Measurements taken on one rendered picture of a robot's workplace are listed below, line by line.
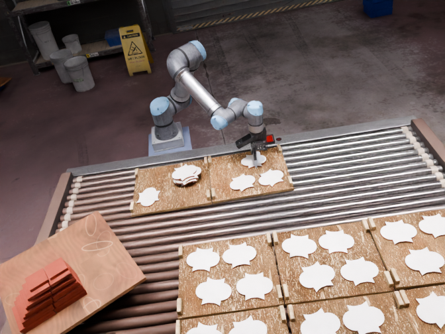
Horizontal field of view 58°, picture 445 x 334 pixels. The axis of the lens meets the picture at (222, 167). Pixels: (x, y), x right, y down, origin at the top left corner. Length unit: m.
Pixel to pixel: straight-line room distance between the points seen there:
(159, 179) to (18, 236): 1.87
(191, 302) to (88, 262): 0.47
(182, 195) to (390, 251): 1.01
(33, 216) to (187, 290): 2.42
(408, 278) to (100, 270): 1.21
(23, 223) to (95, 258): 2.13
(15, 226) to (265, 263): 2.64
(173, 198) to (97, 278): 0.59
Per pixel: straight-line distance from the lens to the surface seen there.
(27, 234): 3.78
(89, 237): 1.92
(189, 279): 1.74
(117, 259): 1.77
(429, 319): 1.66
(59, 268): 1.63
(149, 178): 2.25
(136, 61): 5.55
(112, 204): 2.21
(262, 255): 1.76
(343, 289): 1.67
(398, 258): 1.79
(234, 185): 2.06
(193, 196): 2.07
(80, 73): 5.52
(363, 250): 1.79
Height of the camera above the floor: 2.34
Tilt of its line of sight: 40 degrees down
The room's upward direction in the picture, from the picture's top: 11 degrees counter-clockwise
